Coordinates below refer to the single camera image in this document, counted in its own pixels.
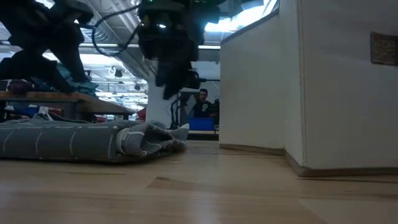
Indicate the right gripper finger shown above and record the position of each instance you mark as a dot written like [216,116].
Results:
[164,73]
[178,76]

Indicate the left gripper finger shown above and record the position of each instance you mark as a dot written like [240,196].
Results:
[76,56]
[31,70]

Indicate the blue-grey waffle towel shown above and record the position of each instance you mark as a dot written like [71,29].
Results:
[70,118]

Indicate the grey checked towel white lines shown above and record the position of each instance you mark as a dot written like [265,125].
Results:
[62,141]

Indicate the black background robot arm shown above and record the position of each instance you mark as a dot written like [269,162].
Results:
[174,113]

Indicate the maroon cloth bundle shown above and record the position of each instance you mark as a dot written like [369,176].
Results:
[20,87]

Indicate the small black ceiling spotlight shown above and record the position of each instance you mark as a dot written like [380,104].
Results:
[137,86]

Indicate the person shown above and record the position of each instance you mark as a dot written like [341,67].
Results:
[202,107]

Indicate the blue storage crate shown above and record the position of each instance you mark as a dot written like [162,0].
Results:
[29,111]

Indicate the red container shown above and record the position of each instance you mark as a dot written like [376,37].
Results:
[142,114]

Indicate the wooden workbench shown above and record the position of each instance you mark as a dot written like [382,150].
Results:
[93,102]

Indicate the blue plastic bin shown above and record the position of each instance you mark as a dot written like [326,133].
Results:
[202,124]

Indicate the dark low table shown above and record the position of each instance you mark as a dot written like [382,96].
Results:
[203,136]

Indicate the beige fabric storage box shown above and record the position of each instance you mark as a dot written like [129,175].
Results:
[326,93]

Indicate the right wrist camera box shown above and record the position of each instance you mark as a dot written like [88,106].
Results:
[192,80]

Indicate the black metal frame stand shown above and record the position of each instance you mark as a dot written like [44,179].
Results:
[210,80]

